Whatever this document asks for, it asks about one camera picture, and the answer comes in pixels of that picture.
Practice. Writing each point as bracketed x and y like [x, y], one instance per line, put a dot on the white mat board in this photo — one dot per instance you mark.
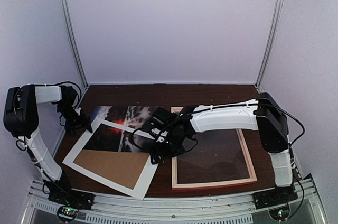
[144, 181]

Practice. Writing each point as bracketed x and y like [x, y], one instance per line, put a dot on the circuit board with leds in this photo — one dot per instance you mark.
[67, 214]
[279, 214]

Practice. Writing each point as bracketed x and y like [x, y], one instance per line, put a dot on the right circuit board with leds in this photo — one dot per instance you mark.
[279, 214]

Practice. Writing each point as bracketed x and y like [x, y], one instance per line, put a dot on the pink wooden picture frame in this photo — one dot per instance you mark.
[211, 185]

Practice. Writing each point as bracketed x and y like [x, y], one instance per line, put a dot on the right aluminium corner post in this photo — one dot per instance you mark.
[278, 7]

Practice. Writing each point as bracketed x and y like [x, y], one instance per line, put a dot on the left aluminium corner post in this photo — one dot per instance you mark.
[72, 42]

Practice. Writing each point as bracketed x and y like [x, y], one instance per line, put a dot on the aluminium corner post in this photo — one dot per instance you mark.
[72, 42]
[278, 7]

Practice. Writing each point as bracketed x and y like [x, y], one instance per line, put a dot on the left circuit board with leds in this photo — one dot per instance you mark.
[67, 214]

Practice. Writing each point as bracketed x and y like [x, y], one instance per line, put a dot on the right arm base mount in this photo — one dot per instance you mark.
[275, 196]

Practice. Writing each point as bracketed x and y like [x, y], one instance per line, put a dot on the brown backing board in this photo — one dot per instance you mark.
[123, 168]

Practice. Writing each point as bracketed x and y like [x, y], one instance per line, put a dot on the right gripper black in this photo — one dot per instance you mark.
[163, 153]

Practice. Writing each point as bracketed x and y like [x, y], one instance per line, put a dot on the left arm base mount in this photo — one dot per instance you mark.
[61, 192]

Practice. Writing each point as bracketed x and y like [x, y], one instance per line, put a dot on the dalmatian dog photo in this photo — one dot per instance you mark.
[107, 138]

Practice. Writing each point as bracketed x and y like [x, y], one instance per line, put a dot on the clear acrylic sheet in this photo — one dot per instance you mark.
[217, 157]

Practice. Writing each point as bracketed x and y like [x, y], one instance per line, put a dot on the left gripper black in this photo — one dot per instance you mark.
[82, 123]

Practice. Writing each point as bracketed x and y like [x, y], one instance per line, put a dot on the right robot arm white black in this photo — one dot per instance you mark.
[262, 114]

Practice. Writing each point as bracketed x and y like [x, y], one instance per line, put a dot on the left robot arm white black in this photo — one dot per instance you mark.
[21, 119]

